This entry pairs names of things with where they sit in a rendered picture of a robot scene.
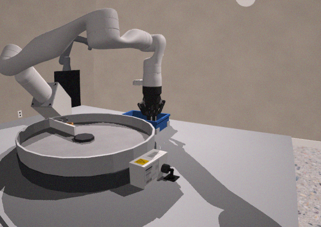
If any blue open crate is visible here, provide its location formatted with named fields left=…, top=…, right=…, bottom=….
left=122, top=110, right=170, bottom=134

